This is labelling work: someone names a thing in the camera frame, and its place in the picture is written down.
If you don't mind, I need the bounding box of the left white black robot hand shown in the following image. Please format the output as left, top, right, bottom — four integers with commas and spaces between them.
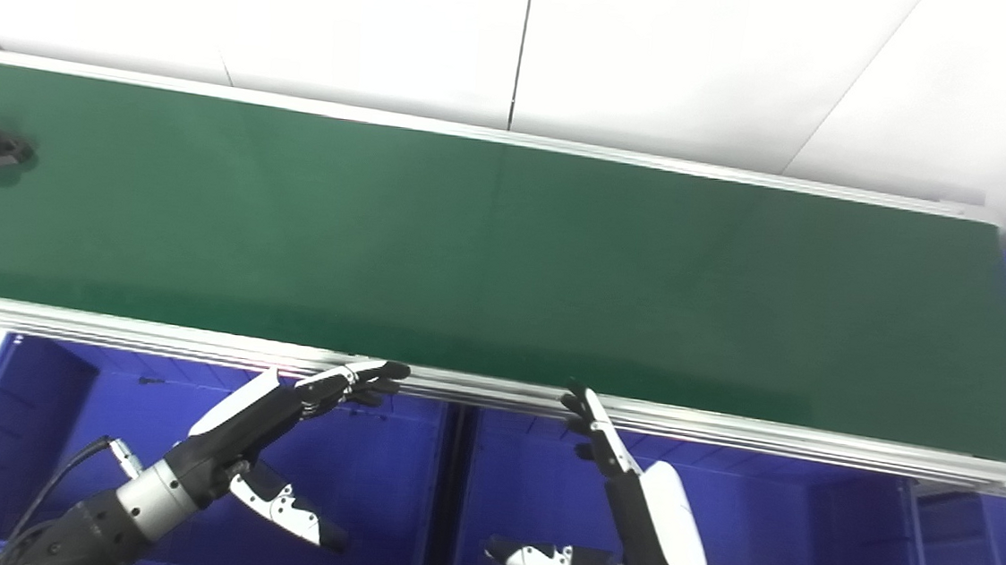
160, 344, 413, 556

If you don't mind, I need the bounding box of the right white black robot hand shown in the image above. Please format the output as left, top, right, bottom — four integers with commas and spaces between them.
483, 377, 731, 565

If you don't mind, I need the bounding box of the green conveyor belt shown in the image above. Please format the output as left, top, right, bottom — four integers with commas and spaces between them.
0, 48, 1006, 500

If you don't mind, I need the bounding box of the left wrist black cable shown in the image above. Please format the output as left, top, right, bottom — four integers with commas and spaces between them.
2, 428, 146, 560

